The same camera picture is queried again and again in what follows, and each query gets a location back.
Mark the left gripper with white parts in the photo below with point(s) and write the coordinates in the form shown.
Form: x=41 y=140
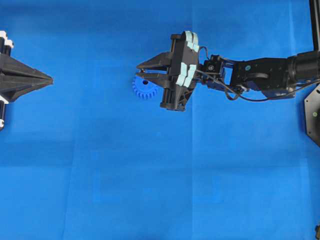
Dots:
x=11 y=67

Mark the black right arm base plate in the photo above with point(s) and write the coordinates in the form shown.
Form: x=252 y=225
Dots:
x=312 y=115

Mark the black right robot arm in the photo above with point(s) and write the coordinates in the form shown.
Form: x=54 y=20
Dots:
x=275 y=78

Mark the blue small plastic gear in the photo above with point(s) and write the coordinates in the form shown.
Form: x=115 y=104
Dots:
x=144 y=89

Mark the black aluminium frame rail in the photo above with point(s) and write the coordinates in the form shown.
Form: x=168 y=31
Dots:
x=314 y=6

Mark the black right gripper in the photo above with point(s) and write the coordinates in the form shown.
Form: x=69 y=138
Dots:
x=181 y=64

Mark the blue table mat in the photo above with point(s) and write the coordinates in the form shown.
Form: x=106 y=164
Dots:
x=86 y=159

